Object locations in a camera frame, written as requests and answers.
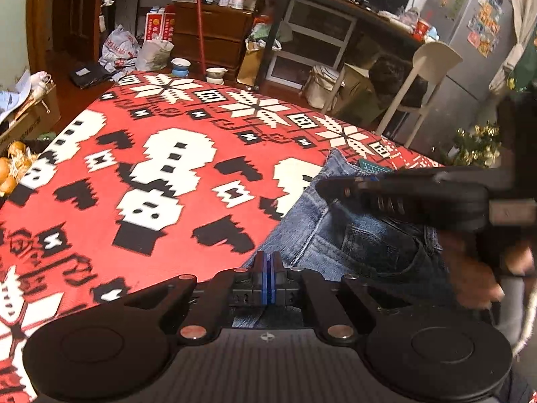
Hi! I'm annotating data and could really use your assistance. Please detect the white red printed plastic bag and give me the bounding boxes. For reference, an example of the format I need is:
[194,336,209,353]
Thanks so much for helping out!
[98,25,141,72]

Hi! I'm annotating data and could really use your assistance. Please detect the fridge sticker cluster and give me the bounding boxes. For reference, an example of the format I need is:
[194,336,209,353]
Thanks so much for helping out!
[466,0,504,57]

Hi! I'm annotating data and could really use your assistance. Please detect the beige curtain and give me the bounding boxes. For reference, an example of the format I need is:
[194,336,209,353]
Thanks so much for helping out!
[489,0,537,93]

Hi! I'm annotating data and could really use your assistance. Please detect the red patterned blanket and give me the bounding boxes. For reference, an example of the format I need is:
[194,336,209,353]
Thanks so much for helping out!
[0,71,445,403]

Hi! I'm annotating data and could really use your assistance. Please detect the red carton box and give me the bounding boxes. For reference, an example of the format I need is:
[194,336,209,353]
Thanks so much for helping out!
[145,6,177,43]

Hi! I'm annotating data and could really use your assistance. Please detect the small Christmas tree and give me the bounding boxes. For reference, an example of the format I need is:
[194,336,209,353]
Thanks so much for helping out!
[447,122,504,169]

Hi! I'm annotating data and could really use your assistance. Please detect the white plastic drawer unit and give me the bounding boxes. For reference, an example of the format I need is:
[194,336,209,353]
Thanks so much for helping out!
[264,0,357,91]

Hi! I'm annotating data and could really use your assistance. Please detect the cardboard box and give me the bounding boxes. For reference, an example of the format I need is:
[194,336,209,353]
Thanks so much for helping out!
[0,69,61,154]

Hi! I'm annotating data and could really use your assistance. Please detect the wooden drawer cabinet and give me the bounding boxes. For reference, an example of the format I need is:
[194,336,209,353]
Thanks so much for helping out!
[170,2,256,82]

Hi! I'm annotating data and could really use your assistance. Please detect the black desk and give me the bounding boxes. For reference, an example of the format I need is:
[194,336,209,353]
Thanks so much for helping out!
[252,0,424,93]

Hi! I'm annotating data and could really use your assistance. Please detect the beige chair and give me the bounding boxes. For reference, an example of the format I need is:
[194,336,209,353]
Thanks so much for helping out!
[321,41,464,137]

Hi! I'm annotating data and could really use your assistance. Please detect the blue jeans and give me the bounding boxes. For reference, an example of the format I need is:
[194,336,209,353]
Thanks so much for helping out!
[231,148,504,330]

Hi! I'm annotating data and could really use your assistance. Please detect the red cup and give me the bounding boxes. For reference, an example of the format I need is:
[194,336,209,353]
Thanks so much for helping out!
[413,19,432,43]

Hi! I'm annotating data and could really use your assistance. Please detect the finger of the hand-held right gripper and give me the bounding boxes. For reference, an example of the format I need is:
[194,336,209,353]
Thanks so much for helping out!
[314,174,439,221]

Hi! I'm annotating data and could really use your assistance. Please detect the brown paper bag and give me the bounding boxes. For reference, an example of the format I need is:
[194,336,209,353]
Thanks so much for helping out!
[237,40,265,87]

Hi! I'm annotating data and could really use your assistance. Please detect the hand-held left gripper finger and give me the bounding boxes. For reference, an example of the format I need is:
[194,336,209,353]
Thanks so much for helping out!
[268,251,414,345]
[121,251,269,343]

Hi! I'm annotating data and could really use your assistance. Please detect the green cutting mat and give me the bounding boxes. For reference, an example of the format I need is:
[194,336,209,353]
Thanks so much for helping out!
[356,157,395,175]

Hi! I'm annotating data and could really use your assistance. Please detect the white tote bag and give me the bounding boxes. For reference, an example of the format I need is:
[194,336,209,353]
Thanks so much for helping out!
[304,64,340,110]

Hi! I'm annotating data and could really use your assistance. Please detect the person's right hand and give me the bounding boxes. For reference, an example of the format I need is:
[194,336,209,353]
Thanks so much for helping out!
[438,233,508,311]

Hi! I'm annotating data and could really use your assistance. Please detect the red handled broom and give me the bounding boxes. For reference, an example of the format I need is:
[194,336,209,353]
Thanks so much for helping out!
[192,0,210,82]

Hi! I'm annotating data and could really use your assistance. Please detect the wooden door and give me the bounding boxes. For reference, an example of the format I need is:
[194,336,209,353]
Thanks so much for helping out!
[25,0,105,72]

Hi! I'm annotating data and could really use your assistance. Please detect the plain white plastic bag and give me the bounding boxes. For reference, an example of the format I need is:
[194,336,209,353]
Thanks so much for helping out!
[134,36,175,72]

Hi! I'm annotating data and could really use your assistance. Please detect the black flat pad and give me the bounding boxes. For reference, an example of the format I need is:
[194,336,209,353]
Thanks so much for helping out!
[69,62,114,90]

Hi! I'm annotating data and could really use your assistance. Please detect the grey refrigerator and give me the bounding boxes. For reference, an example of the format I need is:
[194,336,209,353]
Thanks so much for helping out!
[394,0,519,156]

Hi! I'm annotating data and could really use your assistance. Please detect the black furry pet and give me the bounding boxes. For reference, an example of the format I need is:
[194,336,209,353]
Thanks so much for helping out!
[369,54,429,107]

